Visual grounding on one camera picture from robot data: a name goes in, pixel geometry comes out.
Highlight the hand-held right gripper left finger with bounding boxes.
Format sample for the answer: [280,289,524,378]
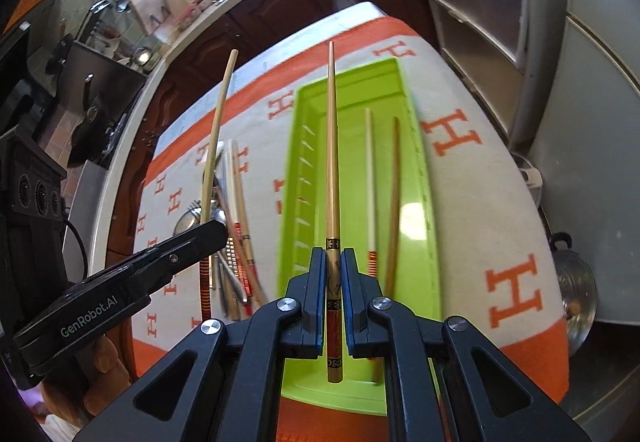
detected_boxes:
[100,247,326,442]

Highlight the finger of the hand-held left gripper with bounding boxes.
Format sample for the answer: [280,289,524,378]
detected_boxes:
[125,220,229,297]

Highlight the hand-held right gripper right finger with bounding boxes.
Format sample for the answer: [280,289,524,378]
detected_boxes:
[341,247,591,442]

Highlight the green plastic tray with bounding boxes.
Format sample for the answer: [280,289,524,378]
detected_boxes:
[277,56,443,415]

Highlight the pale chopstick with striped handle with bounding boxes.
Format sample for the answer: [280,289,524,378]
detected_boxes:
[199,49,239,323]

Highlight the bamboo chopstick with patterned handle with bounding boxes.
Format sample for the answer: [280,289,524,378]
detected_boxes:
[325,40,347,384]

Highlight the person's left hand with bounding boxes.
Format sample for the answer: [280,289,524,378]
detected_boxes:
[42,336,133,423]

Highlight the metal spoon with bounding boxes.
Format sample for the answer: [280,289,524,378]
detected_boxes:
[173,209,208,243]

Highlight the white chopstick with striped end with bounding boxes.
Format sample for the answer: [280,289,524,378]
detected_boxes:
[364,108,379,280]
[223,139,252,307]

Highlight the brown wooden chopstick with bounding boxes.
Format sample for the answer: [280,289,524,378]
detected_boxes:
[381,117,403,299]

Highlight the cream and orange printed blanket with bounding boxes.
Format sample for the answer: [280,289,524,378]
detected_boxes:
[131,14,571,442]

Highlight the white cup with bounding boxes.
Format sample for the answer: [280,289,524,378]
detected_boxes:
[511,153,544,203]

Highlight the steel pot with glass lid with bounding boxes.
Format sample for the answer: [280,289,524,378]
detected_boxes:
[547,232,599,359]

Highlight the white floral tablecloth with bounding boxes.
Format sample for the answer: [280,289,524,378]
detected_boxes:
[152,0,393,147]

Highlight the white shelf unit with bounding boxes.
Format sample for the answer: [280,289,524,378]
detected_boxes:
[399,0,570,149]

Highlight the white refrigerator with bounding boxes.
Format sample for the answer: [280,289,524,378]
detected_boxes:
[522,0,640,325]

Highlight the wooden chopstick with red handle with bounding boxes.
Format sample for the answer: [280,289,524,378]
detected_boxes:
[232,144,269,309]

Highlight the black cable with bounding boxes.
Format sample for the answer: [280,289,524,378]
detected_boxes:
[62,214,88,283]

